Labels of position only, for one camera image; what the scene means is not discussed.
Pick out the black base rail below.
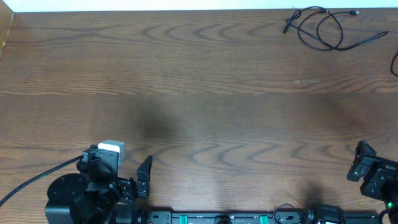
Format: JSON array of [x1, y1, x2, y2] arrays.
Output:
[[146, 203, 379, 224]]

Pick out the left camera black cable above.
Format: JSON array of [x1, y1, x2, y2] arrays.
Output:
[[0, 154, 83, 208]]

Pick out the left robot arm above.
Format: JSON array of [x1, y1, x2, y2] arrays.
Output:
[[45, 140, 153, 223]]

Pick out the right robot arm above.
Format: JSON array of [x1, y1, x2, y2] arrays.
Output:
[[346, 140, 397, 224]]

